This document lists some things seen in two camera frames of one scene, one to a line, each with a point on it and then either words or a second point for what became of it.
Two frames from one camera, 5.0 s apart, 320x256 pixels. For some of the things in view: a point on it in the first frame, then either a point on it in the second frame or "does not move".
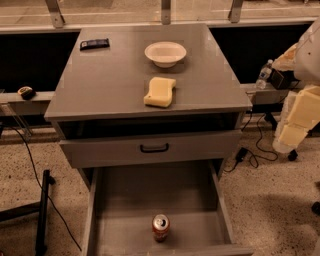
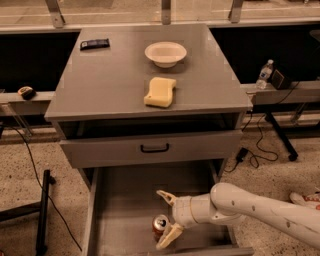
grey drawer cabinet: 99,109 does not move
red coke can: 160,227 does not move
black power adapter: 240,155 does not move
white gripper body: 309,60 -> 181,210
